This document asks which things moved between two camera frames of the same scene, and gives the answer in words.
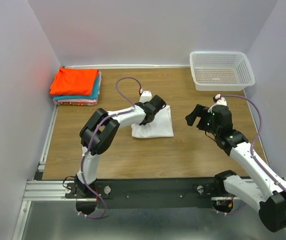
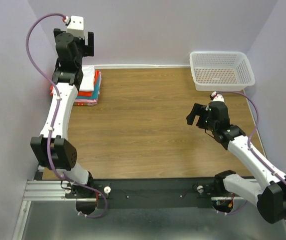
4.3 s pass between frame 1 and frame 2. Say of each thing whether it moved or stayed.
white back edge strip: stayed
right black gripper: stayed
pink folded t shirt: stayed
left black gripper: moved
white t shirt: moved
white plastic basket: stayed
